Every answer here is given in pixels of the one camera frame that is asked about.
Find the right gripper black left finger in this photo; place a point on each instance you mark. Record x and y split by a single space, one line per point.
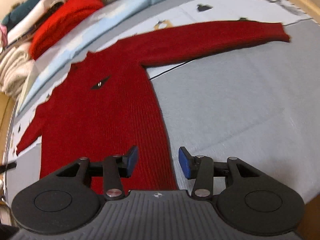
73 195

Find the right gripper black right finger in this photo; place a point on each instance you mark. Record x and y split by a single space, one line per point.
244 197

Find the dark red knitted sweater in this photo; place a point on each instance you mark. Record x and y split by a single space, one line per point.
107 103

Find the grey printed bed sheet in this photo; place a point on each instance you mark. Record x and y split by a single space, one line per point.
260 103

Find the cream folded fabric pile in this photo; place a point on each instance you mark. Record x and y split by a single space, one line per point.
16 66

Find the bright red folded sweater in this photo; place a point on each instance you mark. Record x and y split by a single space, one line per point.
60 23

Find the white folded garment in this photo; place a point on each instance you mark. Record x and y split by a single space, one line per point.
30 18

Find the light blue blanket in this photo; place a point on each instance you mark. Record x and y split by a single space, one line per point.
84 34

